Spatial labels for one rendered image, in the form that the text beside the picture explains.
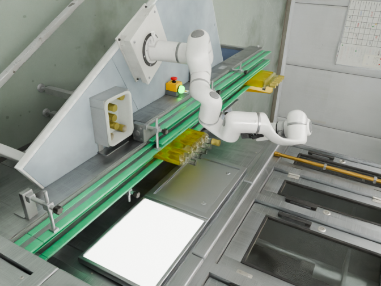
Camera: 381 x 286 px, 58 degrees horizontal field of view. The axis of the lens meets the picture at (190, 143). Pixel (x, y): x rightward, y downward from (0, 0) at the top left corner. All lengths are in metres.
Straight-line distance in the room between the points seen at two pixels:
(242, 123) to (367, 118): 6.48
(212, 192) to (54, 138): 0.76
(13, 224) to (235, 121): 0.87
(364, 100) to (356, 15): 1.61
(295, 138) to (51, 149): 0.96
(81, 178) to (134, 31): 0.68
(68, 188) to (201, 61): 0.73
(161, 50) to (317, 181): 1.05
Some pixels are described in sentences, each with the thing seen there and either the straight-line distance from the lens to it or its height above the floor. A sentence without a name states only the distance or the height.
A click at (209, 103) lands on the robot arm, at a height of 1.26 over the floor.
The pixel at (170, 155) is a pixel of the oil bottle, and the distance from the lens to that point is 1.67.
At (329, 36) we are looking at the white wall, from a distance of 7.35.
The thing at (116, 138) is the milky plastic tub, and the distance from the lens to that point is 1.62.
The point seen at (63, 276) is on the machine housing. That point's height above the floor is 1.27.
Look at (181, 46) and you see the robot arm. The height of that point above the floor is 1.00.
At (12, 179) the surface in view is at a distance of 1.99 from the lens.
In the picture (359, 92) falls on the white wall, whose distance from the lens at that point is 7.55.
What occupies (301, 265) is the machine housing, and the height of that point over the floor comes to 1.72.
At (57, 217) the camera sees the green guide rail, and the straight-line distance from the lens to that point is 1.35.
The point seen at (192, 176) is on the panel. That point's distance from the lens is 1.77.
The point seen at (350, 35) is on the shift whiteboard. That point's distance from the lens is 7.29.
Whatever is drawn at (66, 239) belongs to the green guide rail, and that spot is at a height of 0.96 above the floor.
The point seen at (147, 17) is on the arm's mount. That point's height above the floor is 0.82.
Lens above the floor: 1.78
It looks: 24 degrees down
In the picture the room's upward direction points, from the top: 106 degrees clockwise
